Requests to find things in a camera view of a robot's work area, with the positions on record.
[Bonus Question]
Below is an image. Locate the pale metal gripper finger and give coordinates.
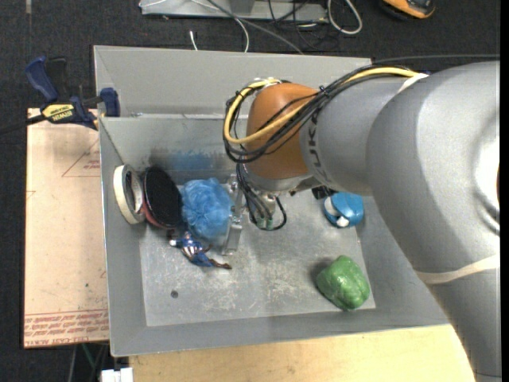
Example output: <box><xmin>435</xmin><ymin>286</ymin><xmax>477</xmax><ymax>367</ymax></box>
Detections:
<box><xmin>220</xmin><ymin>223</ymin><xmax>244</xmax><ymax>256</ymax></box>
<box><xmin>228</xmin><ymin>172</ymin><xmax>244</xmax><ymax>225</ymax></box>

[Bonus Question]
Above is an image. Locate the blue bath loofah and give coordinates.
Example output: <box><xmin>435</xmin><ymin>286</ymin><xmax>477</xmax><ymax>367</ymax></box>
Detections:
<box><xmin>180</xmin><ymin>177</ymin><xmax>236</xmax><ymax>244</ymax></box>

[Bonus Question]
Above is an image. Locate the blue toy figure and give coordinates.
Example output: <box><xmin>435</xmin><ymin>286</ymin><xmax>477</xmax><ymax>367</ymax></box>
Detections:
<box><xmin>168</xmin><ymin>230</ymin><xmax>233</xmax><ymax>271</ymax></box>

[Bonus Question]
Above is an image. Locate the grey metal bin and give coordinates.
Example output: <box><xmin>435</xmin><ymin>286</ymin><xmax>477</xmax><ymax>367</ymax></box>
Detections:
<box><xmin>93</xmin><ymin>45</ymin><xmax>451</xmax><ymax>358</ymax></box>

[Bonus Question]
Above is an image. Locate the black round disc red rim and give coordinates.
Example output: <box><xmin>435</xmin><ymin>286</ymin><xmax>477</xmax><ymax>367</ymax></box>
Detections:
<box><xmin>142</xmin><ymin>166</ymin><xmax>185</xmax><ymax>230</ymax></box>

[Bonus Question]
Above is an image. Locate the blue and white toy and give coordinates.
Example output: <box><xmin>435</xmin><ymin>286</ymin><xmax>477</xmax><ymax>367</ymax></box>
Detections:
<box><xmin>322</xmin><ymin>192</ymin><xmax>365</xmax><ymax>228</ymax></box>

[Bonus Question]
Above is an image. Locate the white tape roll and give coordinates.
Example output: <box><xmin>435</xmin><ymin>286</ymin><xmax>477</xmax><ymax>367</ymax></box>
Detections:
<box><xmin>112</xmin><ymin>164</ymin><xmax>146</xmax><ymax>226</ymax></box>

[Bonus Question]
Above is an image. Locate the green toy pepper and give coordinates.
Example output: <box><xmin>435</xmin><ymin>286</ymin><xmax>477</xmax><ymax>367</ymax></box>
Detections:
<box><xmin>315</xmin><ymin>254</ymin><xmax>371</xmax><ymax>312</ymax></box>

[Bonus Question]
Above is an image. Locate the brown cardboard board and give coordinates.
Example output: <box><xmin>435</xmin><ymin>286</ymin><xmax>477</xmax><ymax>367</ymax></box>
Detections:
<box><xmin>22</xmin><ymin>107</ymin><xmax>111</xmax><ymax>349</ymax></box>

